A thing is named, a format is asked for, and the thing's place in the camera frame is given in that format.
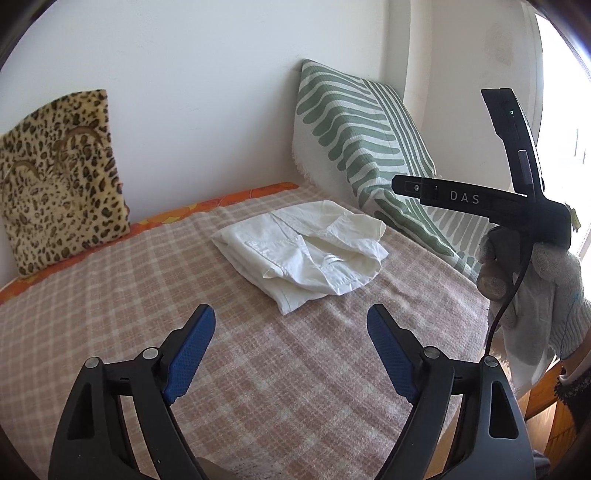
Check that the window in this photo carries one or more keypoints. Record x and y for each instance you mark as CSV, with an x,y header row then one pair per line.
x,y
568,115

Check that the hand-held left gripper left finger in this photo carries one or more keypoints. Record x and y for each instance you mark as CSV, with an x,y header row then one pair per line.
x,y
189,355

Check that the white long-sleeved shirt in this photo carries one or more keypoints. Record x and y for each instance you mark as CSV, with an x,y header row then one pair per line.
x,y
300,249

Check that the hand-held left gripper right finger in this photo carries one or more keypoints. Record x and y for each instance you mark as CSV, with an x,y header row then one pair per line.
x,y
392,355

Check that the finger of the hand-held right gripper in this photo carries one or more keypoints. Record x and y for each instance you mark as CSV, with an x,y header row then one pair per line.
x,y
411,187

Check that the leopard print cushion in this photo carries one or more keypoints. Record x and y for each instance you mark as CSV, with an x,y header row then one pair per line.
x,y
60,184

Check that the pink checked blanket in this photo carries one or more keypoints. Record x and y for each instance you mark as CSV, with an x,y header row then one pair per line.
x,y
277,369

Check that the green striped white pillow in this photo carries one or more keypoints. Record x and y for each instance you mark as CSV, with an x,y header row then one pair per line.
x,y
360,138

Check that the person's right hand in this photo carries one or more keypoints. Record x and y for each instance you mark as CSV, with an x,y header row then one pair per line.
x,y
554,295

